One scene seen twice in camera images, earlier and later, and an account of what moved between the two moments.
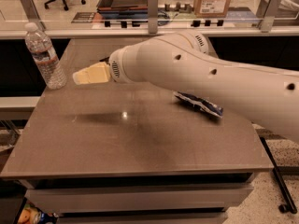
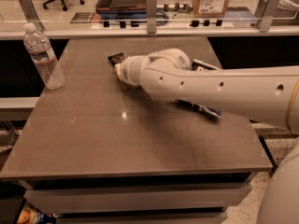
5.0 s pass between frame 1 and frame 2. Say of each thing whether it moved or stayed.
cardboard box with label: stayed
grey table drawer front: stayed
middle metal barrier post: stayed
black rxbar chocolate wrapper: moved
